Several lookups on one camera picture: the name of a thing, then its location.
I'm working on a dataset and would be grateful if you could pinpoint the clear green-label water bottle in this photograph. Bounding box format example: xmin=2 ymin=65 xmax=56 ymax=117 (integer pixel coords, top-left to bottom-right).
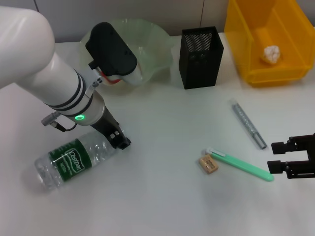
xmin=34 ymin=131 xmax=119 ymax=191

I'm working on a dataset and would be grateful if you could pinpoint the black mesh pen holder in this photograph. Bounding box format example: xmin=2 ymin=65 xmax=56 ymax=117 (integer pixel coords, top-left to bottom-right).
xmin=179 ymin=26 xmax=224 ymax=90

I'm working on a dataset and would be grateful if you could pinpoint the grey pen in clear sleeve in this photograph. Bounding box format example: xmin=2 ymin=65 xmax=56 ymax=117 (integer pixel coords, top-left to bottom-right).
xmin=230 ymin=98 xmax=268 ymax=150

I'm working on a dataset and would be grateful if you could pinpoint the white paper ball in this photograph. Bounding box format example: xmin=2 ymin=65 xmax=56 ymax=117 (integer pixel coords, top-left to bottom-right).
xmin=260 ymin=45 xmax=283 ymax=65

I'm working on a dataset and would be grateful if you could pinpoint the green toothbrush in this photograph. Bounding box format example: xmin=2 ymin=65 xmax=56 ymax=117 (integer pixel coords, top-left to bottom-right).
xmin=204 ymin=147 xmax=275 ymax=182

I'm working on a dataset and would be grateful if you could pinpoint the green glass fruit plate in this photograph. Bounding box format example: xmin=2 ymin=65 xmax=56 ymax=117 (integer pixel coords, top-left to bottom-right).
xmin=81 ymin=18 xmax=173 ymax=87

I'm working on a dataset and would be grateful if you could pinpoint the small wooden cork block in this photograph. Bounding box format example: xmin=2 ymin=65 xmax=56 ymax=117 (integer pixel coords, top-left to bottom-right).
xmin=198 ymin=155 xmax=219 ymax=175

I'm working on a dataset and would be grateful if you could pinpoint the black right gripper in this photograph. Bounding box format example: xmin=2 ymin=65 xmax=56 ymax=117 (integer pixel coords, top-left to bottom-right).
xmin=267 ymin=132 xmax=315 ymax=179

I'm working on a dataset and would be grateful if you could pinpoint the yellow plastic bin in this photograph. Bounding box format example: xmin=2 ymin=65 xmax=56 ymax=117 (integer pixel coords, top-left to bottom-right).
xmin=223 ymin=0 xmax=315 ymax=89

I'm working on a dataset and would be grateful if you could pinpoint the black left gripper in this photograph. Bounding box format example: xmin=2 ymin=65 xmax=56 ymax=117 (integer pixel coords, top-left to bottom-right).
xmin=90 ymin=104 xmax=133 ymax=150

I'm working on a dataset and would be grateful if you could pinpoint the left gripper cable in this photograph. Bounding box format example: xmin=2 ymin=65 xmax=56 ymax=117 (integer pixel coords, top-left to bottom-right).
xmin=40 ymin=112 xmax=78 ymax=133

